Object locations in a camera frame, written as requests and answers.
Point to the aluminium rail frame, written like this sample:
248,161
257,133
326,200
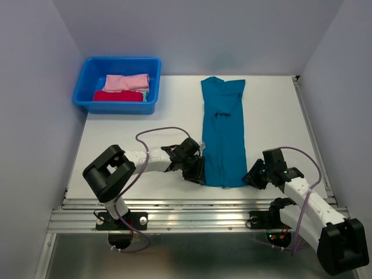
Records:
196,231

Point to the light teal folded shirt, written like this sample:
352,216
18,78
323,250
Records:
145,94

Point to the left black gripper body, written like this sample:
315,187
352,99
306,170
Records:
185,160

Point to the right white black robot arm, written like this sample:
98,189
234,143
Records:
303,215

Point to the pink folded t shirt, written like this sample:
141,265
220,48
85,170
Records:
139,82

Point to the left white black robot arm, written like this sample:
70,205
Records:
109,172

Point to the blue plastic bin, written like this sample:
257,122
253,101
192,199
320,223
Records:
93,76

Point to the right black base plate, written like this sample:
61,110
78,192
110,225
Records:
262,220

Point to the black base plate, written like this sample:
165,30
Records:
262,220
105,222

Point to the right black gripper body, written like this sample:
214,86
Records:
269,170

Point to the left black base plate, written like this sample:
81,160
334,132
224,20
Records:
105,222

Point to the teal t shirt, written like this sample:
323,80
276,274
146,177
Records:
223,133

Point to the red folded t shirt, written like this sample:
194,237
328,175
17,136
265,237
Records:
118,96

